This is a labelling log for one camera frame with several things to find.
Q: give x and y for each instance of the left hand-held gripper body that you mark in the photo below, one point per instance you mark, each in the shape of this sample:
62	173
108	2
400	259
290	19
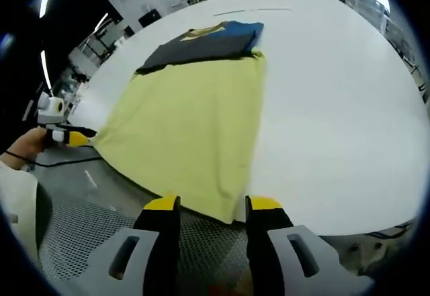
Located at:
50	111

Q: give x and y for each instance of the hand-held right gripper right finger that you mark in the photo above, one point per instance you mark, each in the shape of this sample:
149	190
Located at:
262	242

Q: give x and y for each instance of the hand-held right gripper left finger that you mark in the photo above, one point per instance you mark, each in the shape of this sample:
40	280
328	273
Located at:
161	242

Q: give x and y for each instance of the yellow blue grey garment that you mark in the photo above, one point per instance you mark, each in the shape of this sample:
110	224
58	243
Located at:
188	121

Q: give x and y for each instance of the person's left hand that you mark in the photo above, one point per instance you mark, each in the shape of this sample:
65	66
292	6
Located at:
28	146

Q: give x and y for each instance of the person's white printed shirt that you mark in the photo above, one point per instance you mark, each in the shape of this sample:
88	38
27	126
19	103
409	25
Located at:
16	195

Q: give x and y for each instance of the black cabinet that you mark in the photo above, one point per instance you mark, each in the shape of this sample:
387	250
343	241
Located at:
149	17

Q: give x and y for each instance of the thin white table strip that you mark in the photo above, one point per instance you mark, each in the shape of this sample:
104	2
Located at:
252	10

